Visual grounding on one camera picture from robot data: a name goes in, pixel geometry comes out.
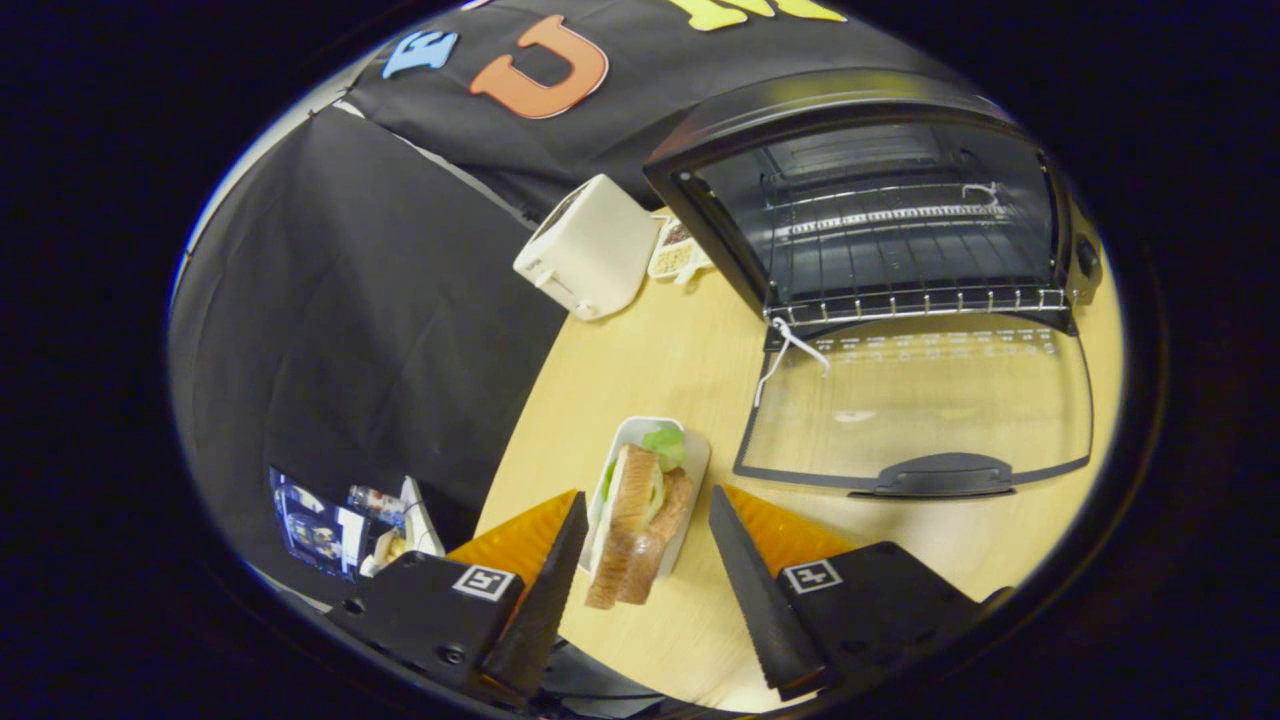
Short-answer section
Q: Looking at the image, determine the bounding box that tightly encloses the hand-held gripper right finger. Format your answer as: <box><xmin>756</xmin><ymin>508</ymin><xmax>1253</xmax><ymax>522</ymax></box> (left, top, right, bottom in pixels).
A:
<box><xmin>708</xmin><ymin>485</ymin><xmax>986</xmax><ymax>701</ymax></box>

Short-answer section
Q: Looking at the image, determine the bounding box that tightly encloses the white toaster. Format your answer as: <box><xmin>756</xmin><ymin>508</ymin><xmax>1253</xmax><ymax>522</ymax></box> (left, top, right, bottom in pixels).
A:
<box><xmin>512</xmin><ymin>174</ymin><xmax>663</xmax><ymax>321</ymax></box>

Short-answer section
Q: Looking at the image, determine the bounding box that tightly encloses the small clear bottle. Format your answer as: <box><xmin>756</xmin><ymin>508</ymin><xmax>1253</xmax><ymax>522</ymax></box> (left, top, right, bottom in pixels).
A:
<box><xmin>347</xmin><ymin>485</ymin><xmax>408</xmax><ymax>528</ymax></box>

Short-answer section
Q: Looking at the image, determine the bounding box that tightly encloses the toast sandwich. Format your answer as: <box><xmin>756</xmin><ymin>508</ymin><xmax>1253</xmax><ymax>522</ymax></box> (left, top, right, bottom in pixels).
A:
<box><xmin>585</xmin><ymin>427</ymin><xmax>696</xmax><ymax>609</ymax></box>

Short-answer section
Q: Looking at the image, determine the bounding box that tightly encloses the small snack tray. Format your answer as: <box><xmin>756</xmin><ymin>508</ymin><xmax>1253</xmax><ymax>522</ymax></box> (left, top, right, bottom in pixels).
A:
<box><xmin>648</xmin><ymin>215</ymin><xmax>713</xmax><ymax>283</ymax></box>

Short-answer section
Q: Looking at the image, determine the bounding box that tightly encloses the blue printed box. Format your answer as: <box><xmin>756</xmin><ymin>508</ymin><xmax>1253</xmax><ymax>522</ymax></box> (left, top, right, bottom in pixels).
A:
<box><xmin>268</xmin><ymin>466</ymin><xmax>369</xmax><ymax>583</ymax></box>

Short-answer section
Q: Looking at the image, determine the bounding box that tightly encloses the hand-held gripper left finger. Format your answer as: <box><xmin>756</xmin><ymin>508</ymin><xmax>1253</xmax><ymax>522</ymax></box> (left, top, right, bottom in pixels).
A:
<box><xmin>330</xmin><ymin>490</ymin><xmax>591</xmax><ymax>701</ymax></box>

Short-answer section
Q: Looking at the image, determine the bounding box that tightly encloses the black toaster oven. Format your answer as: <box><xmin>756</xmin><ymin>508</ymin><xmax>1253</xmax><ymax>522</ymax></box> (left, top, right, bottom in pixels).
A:
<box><xmin>642</xmin><ymin>68</ymin><xmax>1106</xmax><ymax>499</ymax></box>

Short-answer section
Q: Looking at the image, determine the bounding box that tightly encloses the white string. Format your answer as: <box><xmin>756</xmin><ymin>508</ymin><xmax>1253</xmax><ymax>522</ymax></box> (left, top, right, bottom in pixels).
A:
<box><xmin>753</xmin><ymin>316</ymin><xmax>833</xmax><ymax>409</ymax></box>

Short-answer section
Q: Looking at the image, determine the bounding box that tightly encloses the white rectangular plate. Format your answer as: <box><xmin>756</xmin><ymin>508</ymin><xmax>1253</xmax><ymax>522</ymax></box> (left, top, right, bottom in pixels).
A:
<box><xmin>580</xmin><ymin>415</ymin><xmax>713</xmax><ymax>581</ymax></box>

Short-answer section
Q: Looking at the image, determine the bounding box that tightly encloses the white paper packet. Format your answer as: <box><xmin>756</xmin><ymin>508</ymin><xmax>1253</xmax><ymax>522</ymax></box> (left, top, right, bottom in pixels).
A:
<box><xmin>360</xmin><ymin>476</ymin><xmax>447</xmax><ymax>579</ymax></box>

